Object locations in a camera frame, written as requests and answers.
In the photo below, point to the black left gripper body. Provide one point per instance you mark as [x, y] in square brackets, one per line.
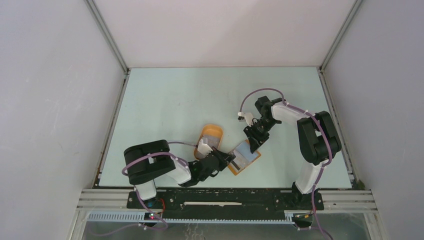
[219, 167]

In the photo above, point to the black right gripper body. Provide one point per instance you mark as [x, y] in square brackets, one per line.
[263, 125]

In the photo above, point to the silver patterned card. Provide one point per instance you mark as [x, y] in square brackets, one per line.
[240, 162]

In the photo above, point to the orange leather card holder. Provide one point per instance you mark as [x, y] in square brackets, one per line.
[243, 148]

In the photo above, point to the beige oval plastic tray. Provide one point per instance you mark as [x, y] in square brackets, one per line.
[212, 136]

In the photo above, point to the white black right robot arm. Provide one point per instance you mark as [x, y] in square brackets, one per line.
[318, 138]

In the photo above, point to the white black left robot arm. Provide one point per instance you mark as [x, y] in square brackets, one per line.
[146, 162]

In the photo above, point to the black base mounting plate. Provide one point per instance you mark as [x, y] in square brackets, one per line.
[232, 203]

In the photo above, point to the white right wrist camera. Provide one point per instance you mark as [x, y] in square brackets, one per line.
[246, 117]

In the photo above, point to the white slotted cable duct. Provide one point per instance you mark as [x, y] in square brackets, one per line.
[144, 217]

